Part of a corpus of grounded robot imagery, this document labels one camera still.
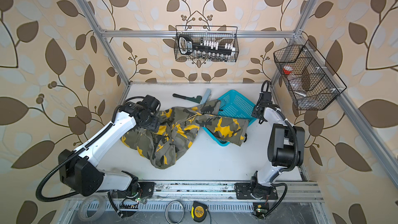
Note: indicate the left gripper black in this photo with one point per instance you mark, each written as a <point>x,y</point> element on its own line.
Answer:
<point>155,124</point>

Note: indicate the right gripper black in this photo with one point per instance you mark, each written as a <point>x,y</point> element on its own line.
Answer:
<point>254,112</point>

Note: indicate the teal plastic basket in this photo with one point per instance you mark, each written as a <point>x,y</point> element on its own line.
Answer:
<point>236,105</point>

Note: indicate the camouflage yellow green trousers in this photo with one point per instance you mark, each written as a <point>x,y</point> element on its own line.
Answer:
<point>178,130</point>

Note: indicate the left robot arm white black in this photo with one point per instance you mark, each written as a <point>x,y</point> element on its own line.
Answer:
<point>78,168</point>

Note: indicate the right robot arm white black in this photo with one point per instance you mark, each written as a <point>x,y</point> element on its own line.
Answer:
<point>285,149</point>

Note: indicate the clear plastic bag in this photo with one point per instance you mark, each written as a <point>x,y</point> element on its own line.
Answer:
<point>297,88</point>

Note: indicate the red capped item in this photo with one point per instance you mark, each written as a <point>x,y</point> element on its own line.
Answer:
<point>287,70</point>

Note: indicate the light blue grey block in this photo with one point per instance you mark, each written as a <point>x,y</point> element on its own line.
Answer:
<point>206,96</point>

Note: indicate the black socket set holder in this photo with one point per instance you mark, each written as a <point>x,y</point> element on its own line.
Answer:
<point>187,46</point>

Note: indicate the yellow black tape measure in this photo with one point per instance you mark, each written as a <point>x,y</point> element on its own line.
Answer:
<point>199,211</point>

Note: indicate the clear tape roll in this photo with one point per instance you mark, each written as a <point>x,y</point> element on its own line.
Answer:
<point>98,203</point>

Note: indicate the black wire basket right wall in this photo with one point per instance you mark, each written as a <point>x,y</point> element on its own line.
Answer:
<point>320,80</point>

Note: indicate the black wire basket wall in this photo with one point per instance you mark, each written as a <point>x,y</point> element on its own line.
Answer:
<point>320,80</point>
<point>224,34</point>

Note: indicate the black wire basket back wall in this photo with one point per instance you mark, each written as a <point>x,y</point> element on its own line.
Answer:
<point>224,34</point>

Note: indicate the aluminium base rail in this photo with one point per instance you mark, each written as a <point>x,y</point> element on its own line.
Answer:
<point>206,191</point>

